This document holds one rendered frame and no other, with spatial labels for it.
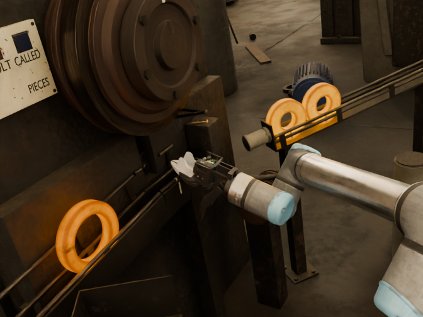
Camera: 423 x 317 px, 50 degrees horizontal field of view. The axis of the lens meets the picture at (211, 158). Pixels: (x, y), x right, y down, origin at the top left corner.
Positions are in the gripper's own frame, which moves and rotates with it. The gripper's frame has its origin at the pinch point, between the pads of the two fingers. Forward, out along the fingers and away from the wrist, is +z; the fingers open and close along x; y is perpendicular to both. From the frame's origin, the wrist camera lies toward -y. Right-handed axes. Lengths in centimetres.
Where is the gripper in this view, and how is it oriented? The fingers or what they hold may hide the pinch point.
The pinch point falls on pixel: (174, 165)
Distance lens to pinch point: 137.6
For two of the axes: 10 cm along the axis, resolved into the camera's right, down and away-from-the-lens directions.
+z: -8.5, -3.8, 3.7
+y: 1.1, -8.0, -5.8
